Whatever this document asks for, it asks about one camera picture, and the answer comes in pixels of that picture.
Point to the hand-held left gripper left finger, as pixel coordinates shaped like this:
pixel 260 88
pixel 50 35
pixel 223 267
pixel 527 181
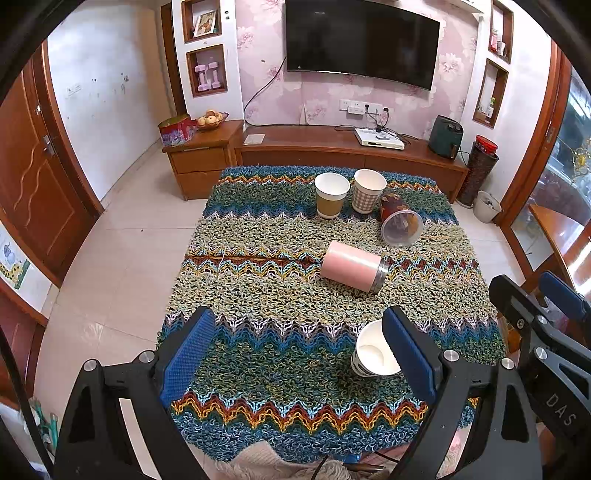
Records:
pixel 188 357

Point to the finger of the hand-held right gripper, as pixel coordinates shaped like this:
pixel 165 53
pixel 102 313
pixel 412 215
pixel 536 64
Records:
pixel 510 295
pixel 564 293

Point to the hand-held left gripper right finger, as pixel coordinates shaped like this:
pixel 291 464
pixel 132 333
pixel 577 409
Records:
pixel 411 357

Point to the white paper cup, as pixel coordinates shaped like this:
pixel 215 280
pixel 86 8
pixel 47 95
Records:
pixel 375 353

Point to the clear plastic cup brown print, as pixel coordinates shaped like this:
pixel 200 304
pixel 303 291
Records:
pixel 400 221

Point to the checked paper cup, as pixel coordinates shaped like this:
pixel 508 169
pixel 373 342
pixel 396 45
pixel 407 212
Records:
pixel 367 196

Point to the brown paper cup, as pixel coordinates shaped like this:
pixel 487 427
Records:
pixel 330 203

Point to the wooden side table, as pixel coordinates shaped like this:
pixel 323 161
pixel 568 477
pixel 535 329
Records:
pixel 561 235

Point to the white waste bin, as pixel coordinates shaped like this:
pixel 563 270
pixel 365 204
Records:
pixel 487 207

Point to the pink steel tumbler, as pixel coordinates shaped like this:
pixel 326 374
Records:
pixel 348 265

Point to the colourful zigzag knit blanket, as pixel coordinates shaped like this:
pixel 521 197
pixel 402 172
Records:
pixel 277 286

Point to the black woven bin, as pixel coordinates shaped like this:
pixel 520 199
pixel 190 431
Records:
pixel 478 177

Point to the beige fringed cloth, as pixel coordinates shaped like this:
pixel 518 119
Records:
pixel 258 464

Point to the glass display cabinet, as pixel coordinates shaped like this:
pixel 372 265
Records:
pixel 570 143

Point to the red round container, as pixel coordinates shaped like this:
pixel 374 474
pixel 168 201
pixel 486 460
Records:
pixel 486 145

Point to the dark green air fryer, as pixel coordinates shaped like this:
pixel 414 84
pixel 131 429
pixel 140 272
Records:
pixel 444 136

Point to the small potted plant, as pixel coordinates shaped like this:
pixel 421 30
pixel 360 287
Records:
pixel 491 107

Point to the small wooden drawer cabinet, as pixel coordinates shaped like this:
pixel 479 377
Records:
pixel 201 161

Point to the white set-top box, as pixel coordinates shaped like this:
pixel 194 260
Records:
pixel 376 140

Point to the long wooden television cabinet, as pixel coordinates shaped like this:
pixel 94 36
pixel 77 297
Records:
pixel 323 150

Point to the red patterned tin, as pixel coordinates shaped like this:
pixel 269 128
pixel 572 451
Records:
pixel 176 131

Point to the sheet of paper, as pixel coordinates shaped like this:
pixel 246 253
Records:
pixel 254 138

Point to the brown wooden door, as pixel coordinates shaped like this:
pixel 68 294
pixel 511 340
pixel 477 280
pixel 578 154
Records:
pixel 37 180

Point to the fruit bowl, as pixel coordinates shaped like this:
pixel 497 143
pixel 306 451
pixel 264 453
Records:
pixel 211 121

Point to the pink dumbbell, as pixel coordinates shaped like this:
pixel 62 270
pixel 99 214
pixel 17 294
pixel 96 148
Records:
pixel 214 75
pixel 201 77

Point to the black flat television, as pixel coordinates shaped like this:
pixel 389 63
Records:
pixel 360 39

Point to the framed picture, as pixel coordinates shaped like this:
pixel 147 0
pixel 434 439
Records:
pixel 205 23

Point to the animal wall poster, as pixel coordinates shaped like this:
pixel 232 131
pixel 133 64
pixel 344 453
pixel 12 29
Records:
pixel 13 263

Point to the white wall socket strip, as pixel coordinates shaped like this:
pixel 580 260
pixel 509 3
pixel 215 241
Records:
pixel 355 107

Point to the white wall switch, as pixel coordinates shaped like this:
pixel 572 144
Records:
pixel 73 90

